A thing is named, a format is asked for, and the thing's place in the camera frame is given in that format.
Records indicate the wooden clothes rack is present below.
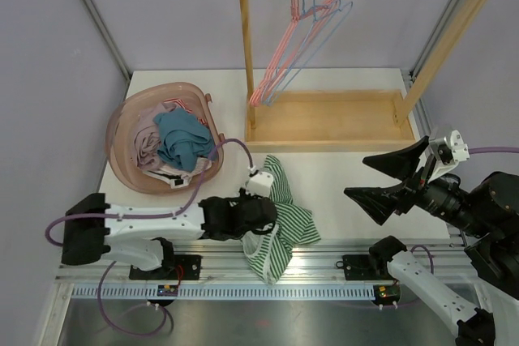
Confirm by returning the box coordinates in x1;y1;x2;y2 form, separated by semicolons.
239;0;487;152

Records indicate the teal blue tank top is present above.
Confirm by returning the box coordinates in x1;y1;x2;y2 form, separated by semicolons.
152;109;216;171

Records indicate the red white striped tank top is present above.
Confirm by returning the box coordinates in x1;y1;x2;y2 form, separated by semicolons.
161;96;214;173

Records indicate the black white striped tank top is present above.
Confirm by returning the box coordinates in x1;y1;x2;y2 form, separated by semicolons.
144;165;193;189

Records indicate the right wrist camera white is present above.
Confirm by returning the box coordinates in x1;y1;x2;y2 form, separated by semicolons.
429;126;470;182

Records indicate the green white striped tank top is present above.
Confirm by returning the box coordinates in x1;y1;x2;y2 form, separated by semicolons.
241;155;320;285

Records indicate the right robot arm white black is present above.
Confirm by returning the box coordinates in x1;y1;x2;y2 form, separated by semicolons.
344;130;518;345

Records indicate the mauve pink tank top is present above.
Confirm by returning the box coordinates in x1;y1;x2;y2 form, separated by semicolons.
130;102;178;171

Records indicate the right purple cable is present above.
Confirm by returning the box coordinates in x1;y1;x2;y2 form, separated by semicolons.
336;146;519;309

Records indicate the pink translucent plastic basin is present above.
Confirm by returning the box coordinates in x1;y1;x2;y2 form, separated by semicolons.
105;82;225;195

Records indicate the white slotted cable duct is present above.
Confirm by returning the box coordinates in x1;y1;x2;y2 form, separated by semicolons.
72;283;375;301

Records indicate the purple cable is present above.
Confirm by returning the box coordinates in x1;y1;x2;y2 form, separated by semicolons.
336;146;519;309
44;138;259;337

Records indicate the blue wire hanger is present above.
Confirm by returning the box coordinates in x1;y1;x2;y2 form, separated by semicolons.
261;0;344;106
269;0;354;105

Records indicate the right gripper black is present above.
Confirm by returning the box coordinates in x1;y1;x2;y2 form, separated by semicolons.
345;134;491;236

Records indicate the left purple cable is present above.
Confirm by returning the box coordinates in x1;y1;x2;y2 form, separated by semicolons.
44;138;259;337

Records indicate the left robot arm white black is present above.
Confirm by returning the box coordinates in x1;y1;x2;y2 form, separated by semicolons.
61;191;277;280

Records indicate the aluminium mounting rail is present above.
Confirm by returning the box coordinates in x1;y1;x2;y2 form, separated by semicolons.
56;239;467;282

